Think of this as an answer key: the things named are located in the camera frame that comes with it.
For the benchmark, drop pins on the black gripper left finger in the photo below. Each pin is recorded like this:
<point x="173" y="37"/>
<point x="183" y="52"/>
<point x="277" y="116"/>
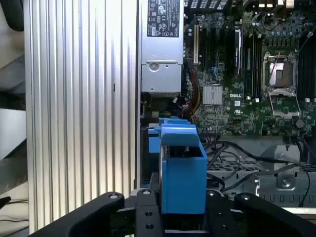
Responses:
<point x="148" y="217"/>

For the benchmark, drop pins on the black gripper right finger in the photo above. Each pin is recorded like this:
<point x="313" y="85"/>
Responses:
<point x="219" y="217"/>

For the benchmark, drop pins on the hard disk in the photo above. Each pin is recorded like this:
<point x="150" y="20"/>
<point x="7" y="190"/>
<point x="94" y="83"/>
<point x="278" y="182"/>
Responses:
<point x="184" y="182"/>

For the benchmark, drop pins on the metal disk bay cage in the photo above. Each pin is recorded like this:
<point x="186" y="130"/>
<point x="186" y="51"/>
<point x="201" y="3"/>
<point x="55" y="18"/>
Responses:
<point x="284" y="182"/>

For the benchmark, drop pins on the black RAM slot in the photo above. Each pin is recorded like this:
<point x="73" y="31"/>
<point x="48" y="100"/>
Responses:
<point x="303" y="71"/>
<point x="258" y="66"/>
<point x="247" y="66"/>
<point x="313" y="71"/>

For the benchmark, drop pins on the white expansion slot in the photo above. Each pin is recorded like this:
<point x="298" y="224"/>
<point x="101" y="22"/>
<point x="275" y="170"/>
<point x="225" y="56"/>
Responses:
<point x="196" y="44"/>

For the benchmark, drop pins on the black PC case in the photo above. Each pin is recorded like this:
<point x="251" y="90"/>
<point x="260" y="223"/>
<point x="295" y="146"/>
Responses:
<point x="271" y="142"/>

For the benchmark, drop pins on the green motherboard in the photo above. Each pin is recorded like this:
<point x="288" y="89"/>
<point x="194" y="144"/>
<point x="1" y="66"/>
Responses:
<point x="232" y="116"/>

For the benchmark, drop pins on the silver chipset heatsink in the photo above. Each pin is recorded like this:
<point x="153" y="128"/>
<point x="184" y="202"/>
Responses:
<point x="212" y="95"/>

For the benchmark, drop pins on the metal socket cover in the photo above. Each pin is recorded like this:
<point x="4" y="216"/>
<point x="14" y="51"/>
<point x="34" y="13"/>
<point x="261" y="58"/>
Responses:
<point x="286" y="114"/>

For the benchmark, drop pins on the round coin battery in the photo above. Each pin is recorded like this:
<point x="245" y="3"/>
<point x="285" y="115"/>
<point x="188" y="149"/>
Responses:
<point x="300" y="123"/>

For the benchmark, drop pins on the CPU socket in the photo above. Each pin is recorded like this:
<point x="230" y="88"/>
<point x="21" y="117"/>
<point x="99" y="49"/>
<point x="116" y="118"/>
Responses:
<point x="281" y="76"/>

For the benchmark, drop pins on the thin metal locking lever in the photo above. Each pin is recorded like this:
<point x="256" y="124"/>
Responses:
<point x="274" y="64"/>
<point x="306" y="40"/>

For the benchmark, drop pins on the silver power supply unit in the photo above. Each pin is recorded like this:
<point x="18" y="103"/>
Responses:
<point x="160" y="54"/>

